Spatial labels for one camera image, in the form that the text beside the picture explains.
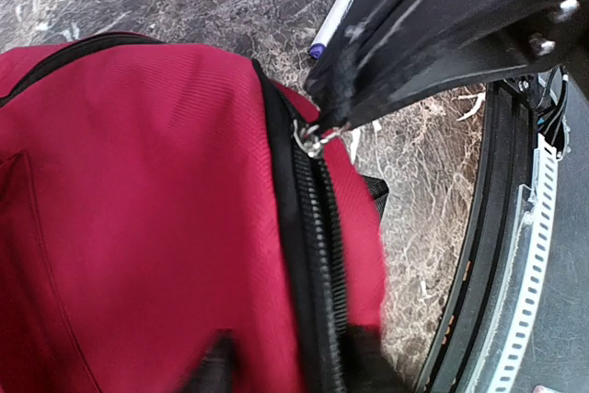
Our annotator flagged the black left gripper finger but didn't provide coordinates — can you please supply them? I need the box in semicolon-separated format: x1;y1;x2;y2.
305;0;588;133

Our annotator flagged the red student backpack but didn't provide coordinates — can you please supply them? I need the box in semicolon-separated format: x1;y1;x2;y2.
1;33;397;392

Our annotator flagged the purple capped white marker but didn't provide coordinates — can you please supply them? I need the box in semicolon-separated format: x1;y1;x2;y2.
308;0;354;60

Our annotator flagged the black curved table edge rail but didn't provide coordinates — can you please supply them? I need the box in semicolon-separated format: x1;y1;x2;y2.
414;80;536;392

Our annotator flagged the white slotted cable duct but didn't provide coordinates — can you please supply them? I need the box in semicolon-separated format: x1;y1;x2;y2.
474;134;559;392

